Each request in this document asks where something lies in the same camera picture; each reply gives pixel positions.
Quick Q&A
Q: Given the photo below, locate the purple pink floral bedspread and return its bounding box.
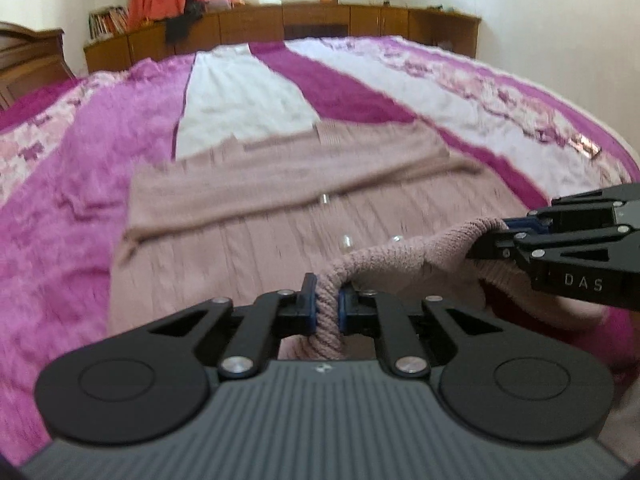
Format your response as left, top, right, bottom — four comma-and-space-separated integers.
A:
1, 38, 639, 464

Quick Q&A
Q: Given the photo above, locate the long low wooden cabinet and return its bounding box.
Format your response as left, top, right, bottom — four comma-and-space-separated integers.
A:
84, 3, 480, 73

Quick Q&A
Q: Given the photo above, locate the row of books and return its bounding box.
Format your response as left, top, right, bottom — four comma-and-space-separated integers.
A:
88, 6, 128, 41

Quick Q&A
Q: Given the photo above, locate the black garment on cabinet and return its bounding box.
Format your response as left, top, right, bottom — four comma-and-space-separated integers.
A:
165, 0, 206, 46

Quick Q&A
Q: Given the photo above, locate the dusty pink knit cardigan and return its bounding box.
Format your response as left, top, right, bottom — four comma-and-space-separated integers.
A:
108, 122, 608, 335

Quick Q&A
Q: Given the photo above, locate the dark wooden headboard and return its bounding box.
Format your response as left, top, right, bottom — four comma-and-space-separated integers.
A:
0, 22, 75, 110

